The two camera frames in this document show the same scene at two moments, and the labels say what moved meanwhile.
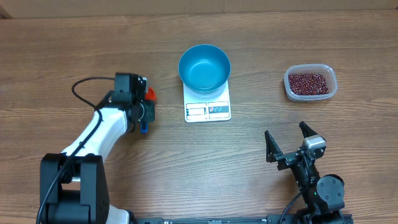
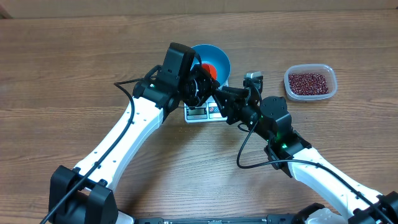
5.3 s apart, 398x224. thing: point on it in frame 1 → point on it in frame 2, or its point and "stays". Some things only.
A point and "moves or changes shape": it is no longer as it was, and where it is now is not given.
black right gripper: (275, 154) → (236, 104)
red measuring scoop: (150, 95) moves or changes shape
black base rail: (288, 219) stays
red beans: (308, 84) stays
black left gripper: (150, 116) → (208, 84)
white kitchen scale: (214, 109) stays
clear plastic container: (309, 82) stays
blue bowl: (204, 69) stays
